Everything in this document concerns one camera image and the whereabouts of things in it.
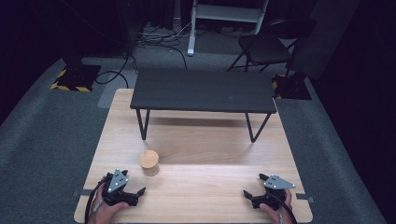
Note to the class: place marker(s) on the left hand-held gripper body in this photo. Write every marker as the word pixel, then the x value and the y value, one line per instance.
pixel 115 186

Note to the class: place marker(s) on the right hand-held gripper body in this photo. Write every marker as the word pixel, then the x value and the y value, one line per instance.
pixel 274 189

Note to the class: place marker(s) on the person's right hand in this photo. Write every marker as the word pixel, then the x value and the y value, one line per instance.
pixel 276 212

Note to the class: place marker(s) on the person's left hand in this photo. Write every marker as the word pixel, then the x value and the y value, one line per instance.
pixel 105 211

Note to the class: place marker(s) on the small wooden cylinder cup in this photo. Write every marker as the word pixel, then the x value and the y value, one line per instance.
pixel 149 160

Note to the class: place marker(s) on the black tape strip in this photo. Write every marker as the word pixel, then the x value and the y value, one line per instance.
pixel 304 197
pixel 81 193

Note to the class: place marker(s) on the black base with hazard tape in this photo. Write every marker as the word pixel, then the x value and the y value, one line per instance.
pixel 77 77
pixel 291 85

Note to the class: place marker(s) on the small black table with legs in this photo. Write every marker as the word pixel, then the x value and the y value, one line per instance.
pixel 204 89

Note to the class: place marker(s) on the black folding chair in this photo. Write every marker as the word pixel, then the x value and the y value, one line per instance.
pixel 267 46

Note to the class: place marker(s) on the white metal stand frame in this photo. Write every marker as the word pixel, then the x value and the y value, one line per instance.
pixel 224 14

